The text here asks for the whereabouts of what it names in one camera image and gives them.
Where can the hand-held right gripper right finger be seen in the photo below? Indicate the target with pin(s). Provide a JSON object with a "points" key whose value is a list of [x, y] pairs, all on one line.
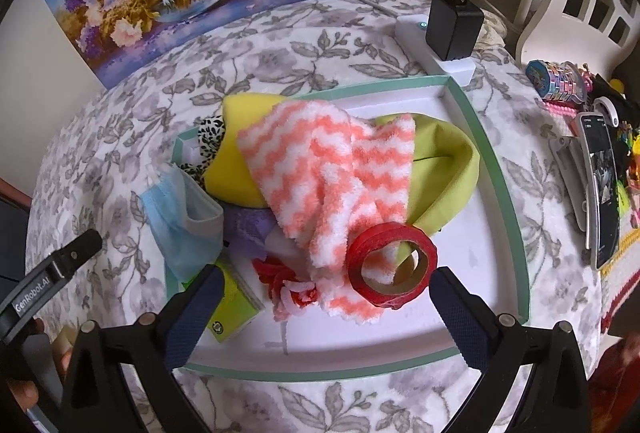
{"points": [[457, 313]]}

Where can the yellow red crocheted mat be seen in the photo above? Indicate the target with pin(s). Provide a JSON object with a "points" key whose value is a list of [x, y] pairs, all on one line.
{"points": [[625, 273]]}

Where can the dark cabinet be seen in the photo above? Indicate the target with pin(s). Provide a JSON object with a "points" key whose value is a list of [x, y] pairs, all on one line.
{"points": [[10, 238]]}

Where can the black phone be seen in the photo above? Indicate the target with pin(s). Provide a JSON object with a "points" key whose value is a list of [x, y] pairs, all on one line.
{"points": [[600, 188]]}

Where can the pile of colourful trinkets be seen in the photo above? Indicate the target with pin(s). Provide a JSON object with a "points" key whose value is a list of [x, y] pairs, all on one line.
{"points": [[632, 153]]}

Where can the green tissue packet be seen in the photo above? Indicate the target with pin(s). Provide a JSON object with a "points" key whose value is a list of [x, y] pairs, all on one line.
{"points": [[235, 313]]}

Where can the reddish brown cloth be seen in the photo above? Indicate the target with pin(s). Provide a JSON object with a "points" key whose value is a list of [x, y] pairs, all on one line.
{"points": [[617, 378]]}

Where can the grey floral blanket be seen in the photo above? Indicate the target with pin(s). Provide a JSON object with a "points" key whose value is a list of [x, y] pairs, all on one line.
{"points": [[325, 38]]}

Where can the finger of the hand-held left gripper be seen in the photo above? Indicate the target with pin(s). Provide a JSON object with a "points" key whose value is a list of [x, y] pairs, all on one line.
{"points": [[77, 253]]}

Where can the red tape roll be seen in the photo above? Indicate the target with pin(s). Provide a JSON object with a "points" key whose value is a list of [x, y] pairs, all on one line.
{"points": [[357, 273]]}

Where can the white tray with green rim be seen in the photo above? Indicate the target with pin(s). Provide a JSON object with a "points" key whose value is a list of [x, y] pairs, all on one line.
{"points": [[470, 238]]}

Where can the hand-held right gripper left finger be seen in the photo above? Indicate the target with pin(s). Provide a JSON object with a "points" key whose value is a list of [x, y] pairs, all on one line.
{"points": [[200, 308]]}

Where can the green cloth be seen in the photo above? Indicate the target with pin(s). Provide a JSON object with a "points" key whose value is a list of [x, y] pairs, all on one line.
{"points": [[450, 173]]}

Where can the person's left hand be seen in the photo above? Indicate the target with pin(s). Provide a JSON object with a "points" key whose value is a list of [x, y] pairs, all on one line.
{"points": [[22, 395]]}

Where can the white phone holder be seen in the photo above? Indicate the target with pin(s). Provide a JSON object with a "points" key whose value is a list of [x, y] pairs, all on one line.
{"points": [[570, 173]]}

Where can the red fabric rose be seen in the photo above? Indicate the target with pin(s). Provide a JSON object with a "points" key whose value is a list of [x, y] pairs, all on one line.
{"points": [[272, 273]]}

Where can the colourful glitter rolls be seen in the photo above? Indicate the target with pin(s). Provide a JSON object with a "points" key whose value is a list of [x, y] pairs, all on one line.
{"points": [[555, 80]]}

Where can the yellow sponge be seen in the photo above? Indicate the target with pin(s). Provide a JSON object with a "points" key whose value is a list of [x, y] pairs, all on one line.
{"points": [[235, 163]]}

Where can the blue face mask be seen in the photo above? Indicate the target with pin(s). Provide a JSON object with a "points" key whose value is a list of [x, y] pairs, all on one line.
{"points": [[170, 223]]}

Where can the coral white zigzag fluffy cloth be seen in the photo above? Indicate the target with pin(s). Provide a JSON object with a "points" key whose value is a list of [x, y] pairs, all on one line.
{"points": [[325, 173]]}

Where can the leopard print scrunchie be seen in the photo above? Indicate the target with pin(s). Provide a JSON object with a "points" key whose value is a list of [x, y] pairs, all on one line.
{"points": [[210, 133]]}

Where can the black charger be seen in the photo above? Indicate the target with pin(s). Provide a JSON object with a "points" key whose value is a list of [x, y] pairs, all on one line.
{"points": [[455, 28]]}

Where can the purple cloth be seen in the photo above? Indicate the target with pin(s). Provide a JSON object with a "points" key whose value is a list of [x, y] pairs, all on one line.
{"points": [[245, 228]]}

